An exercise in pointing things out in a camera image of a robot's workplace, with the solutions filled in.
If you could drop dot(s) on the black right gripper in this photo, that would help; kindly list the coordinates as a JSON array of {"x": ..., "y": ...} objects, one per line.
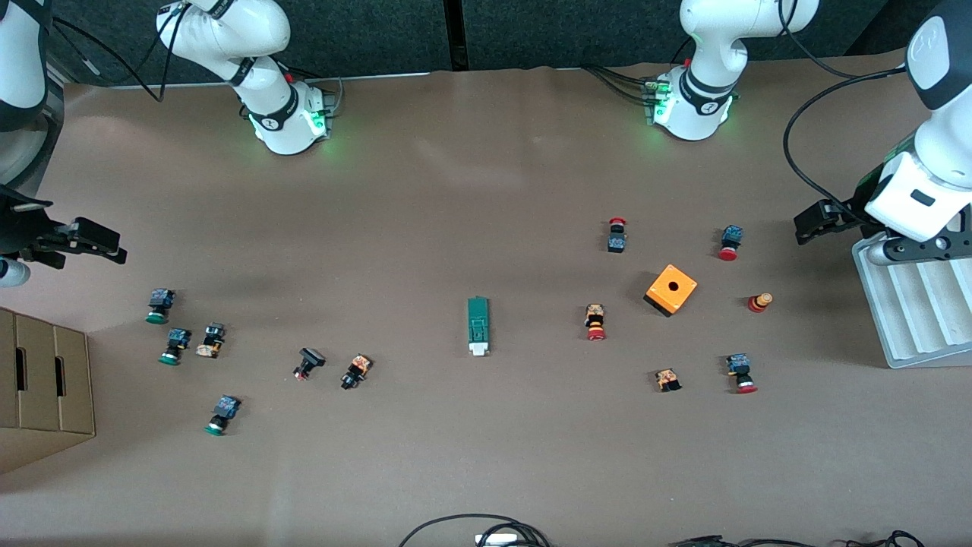
[{"x": 21, "y": 228}]

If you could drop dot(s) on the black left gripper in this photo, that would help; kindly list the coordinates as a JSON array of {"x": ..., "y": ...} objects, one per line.
[{"x": 856, "y": 205}]

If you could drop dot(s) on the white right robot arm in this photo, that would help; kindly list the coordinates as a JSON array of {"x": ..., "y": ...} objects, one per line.
[{"x": 228, "y": 38}]

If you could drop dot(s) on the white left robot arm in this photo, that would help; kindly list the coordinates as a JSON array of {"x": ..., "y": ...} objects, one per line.
[{"x": 714, "y": 45}]

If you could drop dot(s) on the green pushbutton blue contact block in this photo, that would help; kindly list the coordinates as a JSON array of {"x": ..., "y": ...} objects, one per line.
[
  {"x": 158, "y": 305},
  {"x": 175, "y": 346},
  {"x": 222, "y": 415}
]

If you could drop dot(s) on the red mushroom button blue block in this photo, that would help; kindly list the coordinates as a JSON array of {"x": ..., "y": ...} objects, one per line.
[
  {"x": 740, "y": 373},
  {"x": 730, "y": 243}
]

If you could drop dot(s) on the red yellow button head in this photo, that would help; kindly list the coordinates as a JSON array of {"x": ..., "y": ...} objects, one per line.
[{"x": 759, "y": 302}]

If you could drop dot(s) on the white ribbed plastic tray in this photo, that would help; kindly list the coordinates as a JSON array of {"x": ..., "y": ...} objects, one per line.
[{"x": 919, "y": 319}]

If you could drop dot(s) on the brown cardboard box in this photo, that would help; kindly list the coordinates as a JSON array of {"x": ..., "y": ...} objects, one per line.
[{"x": 45, "y": 380}]

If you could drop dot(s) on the black pushbutton beige contact block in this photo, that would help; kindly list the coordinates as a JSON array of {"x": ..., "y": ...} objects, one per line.
[{"x": 210, "y": 340}]

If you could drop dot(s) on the red pushbutton black contact block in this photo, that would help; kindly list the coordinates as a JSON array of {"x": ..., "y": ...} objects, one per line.
[{"x": 616, "y": 237}]

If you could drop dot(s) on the red mushroom button orange block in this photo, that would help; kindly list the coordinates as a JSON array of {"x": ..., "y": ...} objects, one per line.
[{"x": 595, "y": 321}]

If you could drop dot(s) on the black selector orange contact block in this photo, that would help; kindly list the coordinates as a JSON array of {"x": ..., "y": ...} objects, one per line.
[{"x": 355, "y": 371}]

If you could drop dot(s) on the brown paper table cover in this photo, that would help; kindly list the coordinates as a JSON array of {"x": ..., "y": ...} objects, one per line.
[{"x": 486, "y": 456}]

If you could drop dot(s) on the black panel divider strip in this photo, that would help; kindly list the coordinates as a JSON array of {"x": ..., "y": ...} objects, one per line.
[{"x": 454, "y": 34}]

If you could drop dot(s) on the white plug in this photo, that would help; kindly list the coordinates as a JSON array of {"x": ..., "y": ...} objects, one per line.
[{"x": 497, "y": 540}]

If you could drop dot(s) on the orange button enclosure box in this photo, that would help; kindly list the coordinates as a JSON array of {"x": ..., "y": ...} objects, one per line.
[{"x": 668, "y": 292}]

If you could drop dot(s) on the black square head switch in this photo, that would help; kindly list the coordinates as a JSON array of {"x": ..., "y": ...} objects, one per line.
[{"x": 309, "y": 362}]

